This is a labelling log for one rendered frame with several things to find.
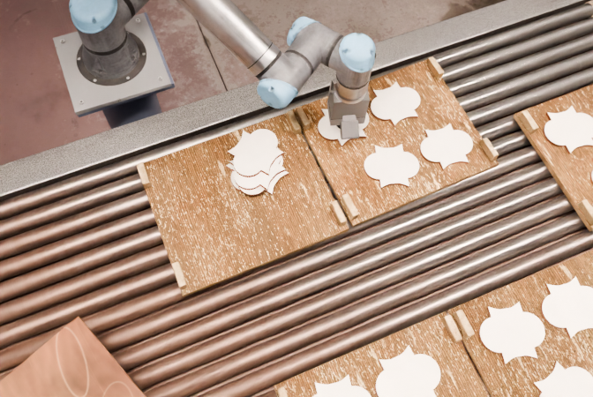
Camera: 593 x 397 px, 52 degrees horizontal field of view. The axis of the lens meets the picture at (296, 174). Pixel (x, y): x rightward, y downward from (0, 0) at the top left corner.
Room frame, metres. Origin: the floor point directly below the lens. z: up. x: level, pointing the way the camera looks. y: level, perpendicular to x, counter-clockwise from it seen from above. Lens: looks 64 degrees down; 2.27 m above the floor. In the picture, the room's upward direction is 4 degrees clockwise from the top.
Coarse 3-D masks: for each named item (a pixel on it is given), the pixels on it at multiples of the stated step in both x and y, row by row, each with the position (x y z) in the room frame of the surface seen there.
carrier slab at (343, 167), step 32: (416, 64) 1.01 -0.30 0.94; (448, 96) 0.91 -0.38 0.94; (384, 128) 0.80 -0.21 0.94; (416, 128) 0.81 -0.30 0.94; (320, 160) 0.70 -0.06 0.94; (352, 160) 0.70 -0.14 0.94; (480, 160) 0.73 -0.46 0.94; (352, 192) 0.61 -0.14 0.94; (384, 192) 0.62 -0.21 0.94; (416, 192) 0.62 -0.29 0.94; (352, 224) 0.53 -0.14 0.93
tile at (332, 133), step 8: (320, 120) 0.80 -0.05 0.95; (328, 120) 0.80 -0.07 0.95; (368, 120) 0.81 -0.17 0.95; (320, 128) 0.78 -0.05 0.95; (328, 128) 0.78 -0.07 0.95; (336, 128) 0.78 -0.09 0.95; (360, 128) 0.79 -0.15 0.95; (328, 136) 0.76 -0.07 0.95; (336, 136) 0.76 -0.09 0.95; (360, 136) 0.76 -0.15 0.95; (344, 144) 0.74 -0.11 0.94
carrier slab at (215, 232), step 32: (256, 128) 0.77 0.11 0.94; (288, 128) 0.78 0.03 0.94; (160, 160) 0.66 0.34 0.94; (192, 160) 0.67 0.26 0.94; (224, 160) 0.68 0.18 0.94; (288, 160) 0.69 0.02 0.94; (160, 192) 0.58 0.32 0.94; (192, 192) 0.58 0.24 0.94; (224, 192) 0.59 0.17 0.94; (288, 192) 0.60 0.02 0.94; (320, 192) 0.61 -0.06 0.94; (160, 224) 0.50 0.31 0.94; (192, 224) 0.50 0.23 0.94; (224, 224) 0.51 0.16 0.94; (256, 224) 0.51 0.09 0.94; (288, 224) 0.52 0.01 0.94; (320, 224) 0.52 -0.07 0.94; (192, 256) 0.42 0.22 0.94; (224, 256) 0.43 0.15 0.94; (256, 256) 0.44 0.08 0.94; (192, 288) 0.35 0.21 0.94
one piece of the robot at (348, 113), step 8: (328, 96) 0.82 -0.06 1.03; (336, 96) 0.78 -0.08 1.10; (368, 96) 0.79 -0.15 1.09; (328, 104) 0.81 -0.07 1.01; (336, 104) 0.76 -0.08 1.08; (344, 104) 0.77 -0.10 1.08; (352, 104) 0.77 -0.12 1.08; (360, 104) 0.77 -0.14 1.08; (368, 104) 0.78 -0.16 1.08; (328, 112) 0.80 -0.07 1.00; (336, 112) 0.77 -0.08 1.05; (344, 112) 0.77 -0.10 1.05; (352, 112) 0.77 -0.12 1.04; (360, 112) 0.77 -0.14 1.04; (336, 120) 0.77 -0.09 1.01; (344, 120) 0.75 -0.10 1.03; (352, 120) 0.76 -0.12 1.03; (360, 120) 0.77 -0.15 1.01; (344, 128) 0.74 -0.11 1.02; (352, 128) 0.74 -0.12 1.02; (344, 136) 0.72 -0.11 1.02; (352, 136) 0.72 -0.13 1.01
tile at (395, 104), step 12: (396, 84) 0.93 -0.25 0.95; (384, 96) 0.89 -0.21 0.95; (396, 96) 0.89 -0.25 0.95; (408, 96) 0.89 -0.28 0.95; (372, 108) 0.85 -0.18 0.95; (384, 108) 0.85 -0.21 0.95; (396, 108) 0.86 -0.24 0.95; (408, 108) 0.86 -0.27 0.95; (384, 120) 0.82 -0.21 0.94; (396, 120) 0.82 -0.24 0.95
